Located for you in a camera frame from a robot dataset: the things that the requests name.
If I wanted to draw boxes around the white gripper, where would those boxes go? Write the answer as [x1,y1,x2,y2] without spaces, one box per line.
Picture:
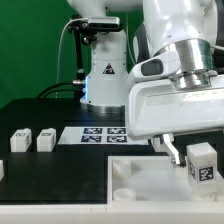
[125,78,224,168]

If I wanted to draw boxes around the white square tabletop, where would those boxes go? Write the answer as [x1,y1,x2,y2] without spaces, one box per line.
[107,156,224,202]

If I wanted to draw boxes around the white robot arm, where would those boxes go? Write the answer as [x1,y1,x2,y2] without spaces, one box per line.
[67,0,224,166]

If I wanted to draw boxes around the white marker sheet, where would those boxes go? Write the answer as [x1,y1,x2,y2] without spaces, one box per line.
[58,127,148,145]

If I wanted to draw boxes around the white obstacle piece left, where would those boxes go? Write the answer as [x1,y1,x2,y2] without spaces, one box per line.
[0,160,4,182]

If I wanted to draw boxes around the black camera stand pole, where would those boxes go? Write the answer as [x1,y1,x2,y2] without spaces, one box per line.
[73,14,84,101]

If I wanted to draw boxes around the black base cables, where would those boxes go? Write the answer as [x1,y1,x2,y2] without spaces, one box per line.
[35,79,86,100]

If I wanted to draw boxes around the black camera on stand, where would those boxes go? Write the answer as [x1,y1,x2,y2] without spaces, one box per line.
[69,16,121,32]

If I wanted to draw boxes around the grey camera cable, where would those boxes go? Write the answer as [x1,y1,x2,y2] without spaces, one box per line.
[55,18,83,99]

